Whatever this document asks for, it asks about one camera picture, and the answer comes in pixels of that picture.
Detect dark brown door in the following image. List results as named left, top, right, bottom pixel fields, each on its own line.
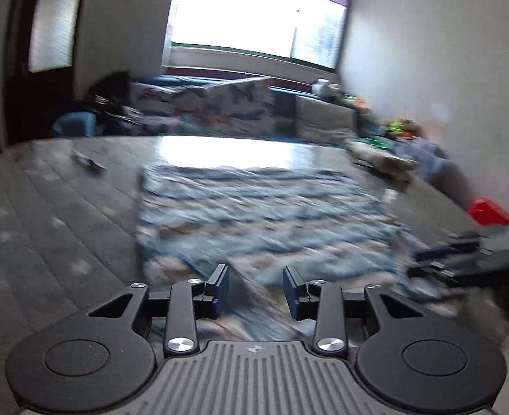
left=4, top=0, right=86, bottom=152

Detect black bag pile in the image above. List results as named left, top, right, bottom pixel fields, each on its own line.
left=86, top=71, right=145, bottom=135

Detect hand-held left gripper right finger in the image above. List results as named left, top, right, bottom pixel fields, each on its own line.
left=282, top=266, right=423, bottom=357

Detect red plastic stool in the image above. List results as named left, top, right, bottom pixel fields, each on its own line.
left=468, top=199, right=509, bottom=228

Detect small pen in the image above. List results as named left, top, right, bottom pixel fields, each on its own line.
left=70, top=149, right=108, bottom=178

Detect large butterfly print cushion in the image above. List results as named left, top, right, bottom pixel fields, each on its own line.
left=202, top=77, right=274, bottom=137

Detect bagged yellow folded blanket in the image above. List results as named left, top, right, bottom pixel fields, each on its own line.
left=351, top=142, right=417, bottom=193

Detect small plush toys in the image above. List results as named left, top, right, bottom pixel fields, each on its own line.
left=381, top=119, right=423, bottom=139

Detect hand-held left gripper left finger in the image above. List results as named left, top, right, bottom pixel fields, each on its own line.
left=88, top=264, right=230, bottom=355

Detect white plush toy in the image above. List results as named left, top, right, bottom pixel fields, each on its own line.
left=312, top=78, right=341, bottom=98

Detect green orange toy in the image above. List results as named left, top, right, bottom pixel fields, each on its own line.
left=345, top=95, right=374, bottom=115

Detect blue striped towel garment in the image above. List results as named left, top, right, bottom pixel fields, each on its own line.
left=135, top=164, right=466, bottom=342

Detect grey cushion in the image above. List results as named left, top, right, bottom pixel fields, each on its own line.
left=295, top=95, right=356, bottom=145

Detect blue sofa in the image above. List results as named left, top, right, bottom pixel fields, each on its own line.
left=53, top=73, right=475, bottom=208

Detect window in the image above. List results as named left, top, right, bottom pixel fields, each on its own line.
left=163, top=0, right=352, bottom=70

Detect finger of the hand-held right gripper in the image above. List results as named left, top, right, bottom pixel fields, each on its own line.
left=414, top=233, right=490, bottom=262
left=406, top=257, right=497, bottom=288

